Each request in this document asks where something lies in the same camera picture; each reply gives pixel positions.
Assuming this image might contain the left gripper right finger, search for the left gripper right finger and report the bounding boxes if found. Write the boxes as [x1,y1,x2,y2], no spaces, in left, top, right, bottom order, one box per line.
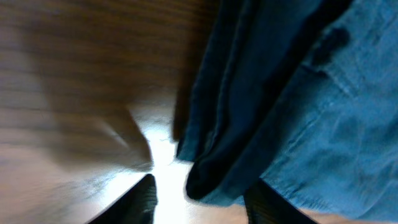
[243,180,317,224]

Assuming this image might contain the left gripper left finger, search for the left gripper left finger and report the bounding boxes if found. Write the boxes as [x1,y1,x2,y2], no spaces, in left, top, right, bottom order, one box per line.
[88,174,158,224]

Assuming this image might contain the blue denim shorts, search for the blue denim shorts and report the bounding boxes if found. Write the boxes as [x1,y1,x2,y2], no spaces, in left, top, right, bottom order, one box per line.
[177,0,397,222]

